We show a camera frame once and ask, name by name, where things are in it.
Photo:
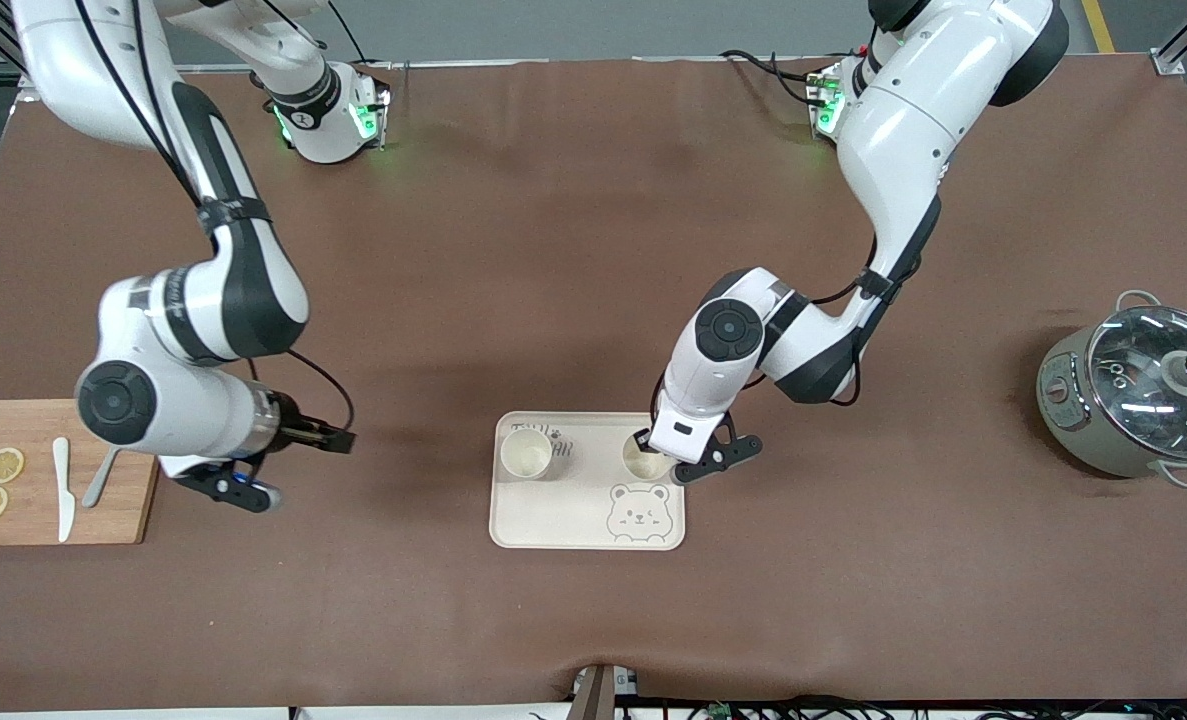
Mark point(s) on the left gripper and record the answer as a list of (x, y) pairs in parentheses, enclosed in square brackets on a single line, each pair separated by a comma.
[(642, 438)]

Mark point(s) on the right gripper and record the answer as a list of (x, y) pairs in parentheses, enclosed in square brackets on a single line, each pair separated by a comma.
[(298, 427)]

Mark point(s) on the white plastic cup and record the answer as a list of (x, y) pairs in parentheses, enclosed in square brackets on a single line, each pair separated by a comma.
[(525, 458), (645, 468)]

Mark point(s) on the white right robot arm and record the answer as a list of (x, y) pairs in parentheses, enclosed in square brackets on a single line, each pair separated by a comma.
[(243, 290)]

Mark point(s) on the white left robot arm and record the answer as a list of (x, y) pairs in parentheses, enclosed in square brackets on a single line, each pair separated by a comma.
[(903, 130)]

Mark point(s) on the cream bear print tray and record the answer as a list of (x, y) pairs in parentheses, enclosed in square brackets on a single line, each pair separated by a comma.
[(573, 510)]

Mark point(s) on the grey plastic knife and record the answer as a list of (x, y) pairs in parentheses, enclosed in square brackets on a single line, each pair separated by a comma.
[(93, 492)]

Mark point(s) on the white plastic knife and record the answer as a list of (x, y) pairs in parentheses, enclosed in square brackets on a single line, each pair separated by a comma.
[(61, 465)]

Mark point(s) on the bamboo cutting board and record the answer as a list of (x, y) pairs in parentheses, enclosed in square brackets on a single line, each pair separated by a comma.
[(28, 520)]

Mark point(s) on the grey-green electric cooking pot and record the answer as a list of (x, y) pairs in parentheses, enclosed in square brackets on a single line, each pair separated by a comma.
[(1068, 420)]

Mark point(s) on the glass pot lid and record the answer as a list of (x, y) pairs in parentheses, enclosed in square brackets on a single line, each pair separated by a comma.
[(1143, 400)]

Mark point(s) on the metal camera stand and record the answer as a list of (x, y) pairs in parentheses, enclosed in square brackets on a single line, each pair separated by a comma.
[(593, 695)]

